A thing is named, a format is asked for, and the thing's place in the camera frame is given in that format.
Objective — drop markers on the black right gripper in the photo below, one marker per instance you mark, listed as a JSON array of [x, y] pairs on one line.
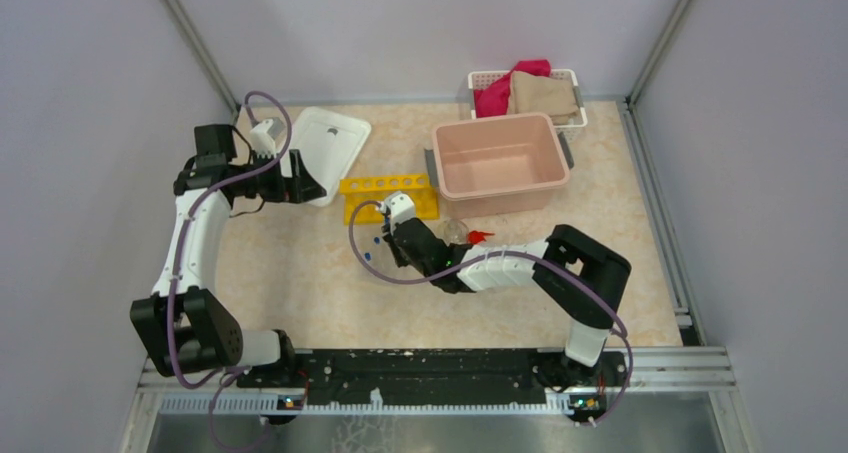
[[387, 234]]

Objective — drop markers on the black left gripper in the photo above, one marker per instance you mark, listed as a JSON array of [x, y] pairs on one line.
[[297, 188]]

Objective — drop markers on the blue capped small tubes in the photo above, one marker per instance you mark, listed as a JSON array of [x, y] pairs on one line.
[[374, 246]]

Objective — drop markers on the yellow test tube rack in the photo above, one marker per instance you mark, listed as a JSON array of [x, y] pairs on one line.
[[417, 186]]

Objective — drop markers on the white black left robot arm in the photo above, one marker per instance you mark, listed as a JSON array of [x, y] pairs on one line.
[[182, 325]]

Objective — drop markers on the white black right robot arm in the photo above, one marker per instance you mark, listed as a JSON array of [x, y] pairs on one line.
[[585, 278]]

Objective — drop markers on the white plastic tray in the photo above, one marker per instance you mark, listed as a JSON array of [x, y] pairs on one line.
[[329, 143]]

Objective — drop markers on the pink plastic tub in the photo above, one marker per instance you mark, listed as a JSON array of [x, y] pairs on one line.
[[498, 165]]

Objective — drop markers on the red cloth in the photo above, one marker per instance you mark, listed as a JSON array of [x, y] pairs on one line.
[[500, 89]]

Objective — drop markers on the white perforated basket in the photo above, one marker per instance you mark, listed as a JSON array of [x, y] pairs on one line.
[[580, 121]]

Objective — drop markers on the beige cloth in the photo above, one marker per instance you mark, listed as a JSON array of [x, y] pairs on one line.
[[550, 96]]

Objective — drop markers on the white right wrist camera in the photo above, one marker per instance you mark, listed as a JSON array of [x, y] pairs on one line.
[[397, 208]]

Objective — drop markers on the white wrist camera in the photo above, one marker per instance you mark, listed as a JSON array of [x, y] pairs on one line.
[[397, 208], [263, 138]]

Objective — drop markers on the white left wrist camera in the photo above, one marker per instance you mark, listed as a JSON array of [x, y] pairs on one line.
[[263, 138]]

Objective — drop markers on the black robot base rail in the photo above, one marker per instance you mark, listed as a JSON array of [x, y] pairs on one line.
[[438, 377]]

